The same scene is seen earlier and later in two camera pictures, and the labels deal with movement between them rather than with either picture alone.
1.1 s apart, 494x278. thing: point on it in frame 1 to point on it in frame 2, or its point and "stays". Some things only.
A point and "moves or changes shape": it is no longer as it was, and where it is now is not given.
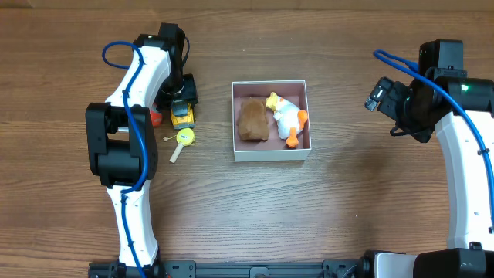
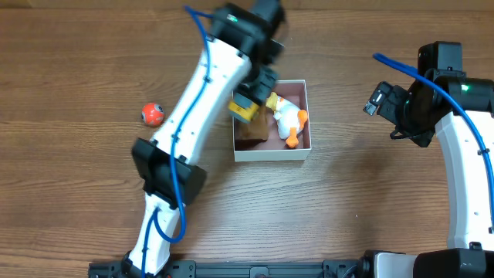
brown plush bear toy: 252,122 stays
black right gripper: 409,126 stays
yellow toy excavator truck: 182,114 moves or changes shape
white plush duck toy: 289,119 stays
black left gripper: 184,97 to 261,87
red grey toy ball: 156,118 stays
